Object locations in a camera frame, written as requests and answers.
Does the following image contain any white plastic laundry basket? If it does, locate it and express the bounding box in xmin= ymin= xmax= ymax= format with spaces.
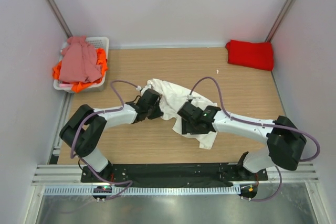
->
xmin=53 ymin=37 xmax=109 ymax=94

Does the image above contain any white slotted cable duct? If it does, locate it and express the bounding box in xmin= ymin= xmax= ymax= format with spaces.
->
xmin=44 ymin=185 xmax=240 ymax=196

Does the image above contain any aluminium frame rail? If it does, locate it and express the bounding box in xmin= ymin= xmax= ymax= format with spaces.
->
xmin=32 ymin=162 xmax=319 ymax=185

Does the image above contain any folded red t-shirt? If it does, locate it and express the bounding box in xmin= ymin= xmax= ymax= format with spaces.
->
xmin=225 ymin=40 xmax=274 ymax=71

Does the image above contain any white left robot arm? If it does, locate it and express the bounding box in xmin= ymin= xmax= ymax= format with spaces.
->
xmin=59 ymin=89 xmax=163 ymax=182

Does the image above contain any orange t-shirt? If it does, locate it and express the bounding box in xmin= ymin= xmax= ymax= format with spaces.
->
xmin=52 ymin=48 xmax=109 ymax=93

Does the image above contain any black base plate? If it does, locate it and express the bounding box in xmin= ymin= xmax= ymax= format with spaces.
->
xmin=80 ymin=162 xmax=269 ymax=188

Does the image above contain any pink t-shirt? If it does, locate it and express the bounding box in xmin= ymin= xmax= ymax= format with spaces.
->
xmin=59 ymin=36 xmax=102 ymax=83

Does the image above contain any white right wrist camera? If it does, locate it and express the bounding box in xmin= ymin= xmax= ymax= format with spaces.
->
xmin=187 ymin=94 xmax=202 ymax=101

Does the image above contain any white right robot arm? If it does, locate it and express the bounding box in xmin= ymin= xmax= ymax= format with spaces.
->
xmin=177 ymin=101 xmax=307 ymax=180

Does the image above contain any white printed t-shirt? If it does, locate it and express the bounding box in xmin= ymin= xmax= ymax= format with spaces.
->
xmin=140 ymin=79 xmax=217 ymax=150

